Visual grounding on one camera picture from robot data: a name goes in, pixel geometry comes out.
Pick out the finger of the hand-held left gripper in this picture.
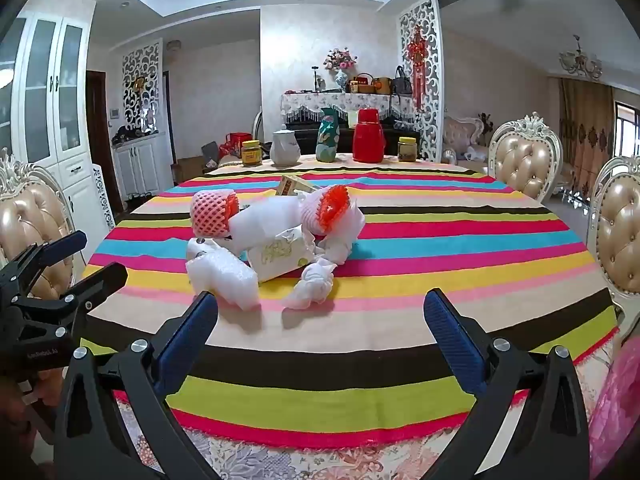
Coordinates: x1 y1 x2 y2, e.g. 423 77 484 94
60 262 129 322
10 230 89 276

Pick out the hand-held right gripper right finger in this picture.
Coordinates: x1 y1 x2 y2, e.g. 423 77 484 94
423 288 591 480

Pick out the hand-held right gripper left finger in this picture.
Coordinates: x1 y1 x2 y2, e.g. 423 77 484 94
54 290 219 480

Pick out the white foam item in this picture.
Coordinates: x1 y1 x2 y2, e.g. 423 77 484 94
186 237 261 308

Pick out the white gold-print paper packet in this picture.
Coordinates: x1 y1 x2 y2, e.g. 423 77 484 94
247 227 316 283

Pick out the pink foam fruit net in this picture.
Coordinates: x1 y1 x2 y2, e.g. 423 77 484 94
301 185 351 236
190 189 240 237

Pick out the white tissue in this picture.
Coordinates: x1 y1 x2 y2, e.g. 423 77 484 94
282 260 335 311

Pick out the yellow orange cardboard box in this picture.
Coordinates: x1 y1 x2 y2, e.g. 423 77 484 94
275 175 318 198

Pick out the person's left hand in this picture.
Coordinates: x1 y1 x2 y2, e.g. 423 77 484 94
0 367 57 461

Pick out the beige tufted dining chair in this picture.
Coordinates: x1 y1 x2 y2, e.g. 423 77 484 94
487 111 563 203
0 149 86 301
587 156 640 341

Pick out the white lattice panel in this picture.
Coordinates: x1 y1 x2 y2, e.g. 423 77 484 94
91 165 117 231

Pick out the striped tablecloth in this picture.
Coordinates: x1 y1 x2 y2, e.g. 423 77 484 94
80 167 621 451

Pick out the white low cabinet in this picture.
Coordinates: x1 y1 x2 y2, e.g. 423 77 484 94
112 132 176 196

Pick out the dark wooden door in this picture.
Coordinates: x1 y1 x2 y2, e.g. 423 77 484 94
86 70 123 216

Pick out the white glass-door cabinet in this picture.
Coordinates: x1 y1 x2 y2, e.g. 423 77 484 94
0 10 108 241

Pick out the brown cardboard box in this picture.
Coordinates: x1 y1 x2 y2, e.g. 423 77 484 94
175 156 207 183

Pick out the pink garment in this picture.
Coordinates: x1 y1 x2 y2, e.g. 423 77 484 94
589 337 640 480

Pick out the white lattice screen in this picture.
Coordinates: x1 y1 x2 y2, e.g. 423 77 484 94
398 0 446 163
121 40 165 136

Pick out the beige carved sofa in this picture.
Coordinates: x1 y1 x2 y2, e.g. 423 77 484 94
442 112 493 163

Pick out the white ceramic teapot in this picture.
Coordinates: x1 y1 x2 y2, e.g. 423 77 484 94
270 129 302 166

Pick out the red thermos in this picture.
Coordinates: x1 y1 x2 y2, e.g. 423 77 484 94
352 108 386 162

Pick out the green floral vase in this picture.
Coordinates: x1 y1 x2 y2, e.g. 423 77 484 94
315 107 341 162

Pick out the brown curtain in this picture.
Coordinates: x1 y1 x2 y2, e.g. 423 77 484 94
557 77 616 196

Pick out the lace-covered dark piano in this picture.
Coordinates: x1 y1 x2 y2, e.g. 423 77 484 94
279 91 423 153

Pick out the black handbag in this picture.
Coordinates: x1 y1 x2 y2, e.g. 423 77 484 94
391 65 414 96

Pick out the orange basket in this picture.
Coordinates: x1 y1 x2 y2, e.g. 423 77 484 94
350 72 393 95

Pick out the window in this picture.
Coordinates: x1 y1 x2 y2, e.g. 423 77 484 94
614 101 640 158

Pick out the red knot ornament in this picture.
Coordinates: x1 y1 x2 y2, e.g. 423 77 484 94
406 24 426 111

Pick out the pink flower bouquet vase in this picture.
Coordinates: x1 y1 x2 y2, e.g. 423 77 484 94
322 47 358 88

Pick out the chandelier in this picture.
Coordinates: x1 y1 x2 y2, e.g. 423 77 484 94
559 35 603 80

